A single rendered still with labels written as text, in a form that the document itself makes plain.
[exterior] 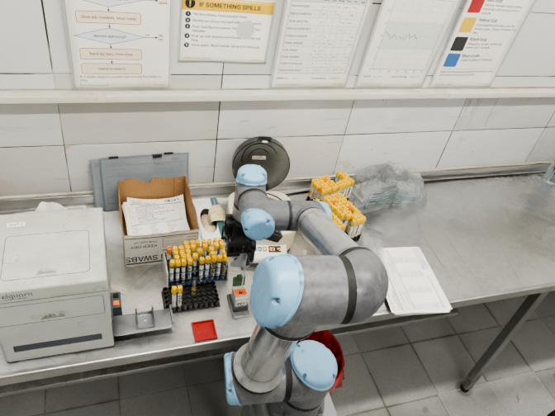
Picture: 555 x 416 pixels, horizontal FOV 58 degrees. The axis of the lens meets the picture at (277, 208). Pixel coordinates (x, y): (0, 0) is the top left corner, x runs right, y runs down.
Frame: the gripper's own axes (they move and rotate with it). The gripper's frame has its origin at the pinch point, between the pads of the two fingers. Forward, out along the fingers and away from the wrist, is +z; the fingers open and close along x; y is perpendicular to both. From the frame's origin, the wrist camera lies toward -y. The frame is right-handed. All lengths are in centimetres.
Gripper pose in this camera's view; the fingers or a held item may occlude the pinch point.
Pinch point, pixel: (244, 265)
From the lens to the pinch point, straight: 147.2
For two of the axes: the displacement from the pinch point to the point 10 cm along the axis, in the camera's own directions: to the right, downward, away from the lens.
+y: -9.4, 0.8, -3.2
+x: 2.9, 6.6, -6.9
